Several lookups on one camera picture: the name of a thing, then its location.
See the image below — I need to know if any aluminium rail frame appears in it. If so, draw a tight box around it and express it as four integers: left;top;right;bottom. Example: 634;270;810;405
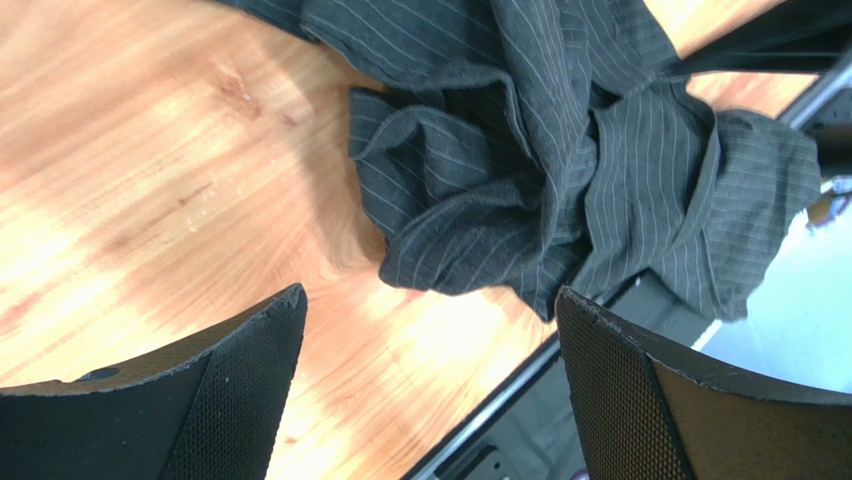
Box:
409;58;851;479

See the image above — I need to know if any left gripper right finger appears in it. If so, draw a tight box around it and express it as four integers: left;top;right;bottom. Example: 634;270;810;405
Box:
555;288;851;479

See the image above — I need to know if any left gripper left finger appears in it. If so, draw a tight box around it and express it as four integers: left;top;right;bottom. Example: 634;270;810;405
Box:
1;284;308;479

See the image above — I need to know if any black pinstriped long sleeve shirt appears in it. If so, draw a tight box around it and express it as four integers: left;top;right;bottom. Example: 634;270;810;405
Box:
238;1;821;321

